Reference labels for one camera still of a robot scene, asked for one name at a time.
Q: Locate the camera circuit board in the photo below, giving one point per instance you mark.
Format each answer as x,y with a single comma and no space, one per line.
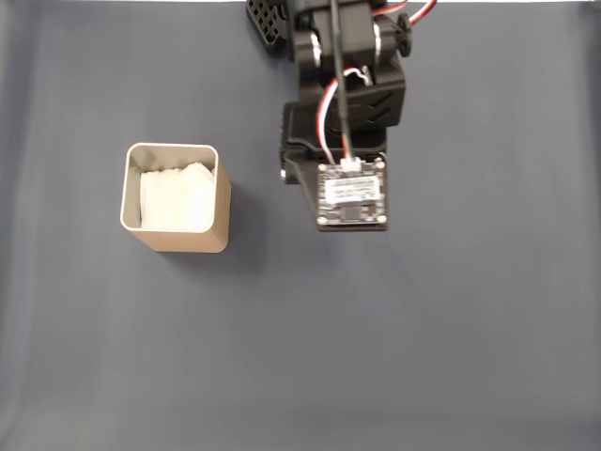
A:
352,197

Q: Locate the beige square box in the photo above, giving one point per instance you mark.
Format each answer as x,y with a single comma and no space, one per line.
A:
188,242

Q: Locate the white tissue paper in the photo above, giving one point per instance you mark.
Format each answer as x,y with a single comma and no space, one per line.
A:
174,202

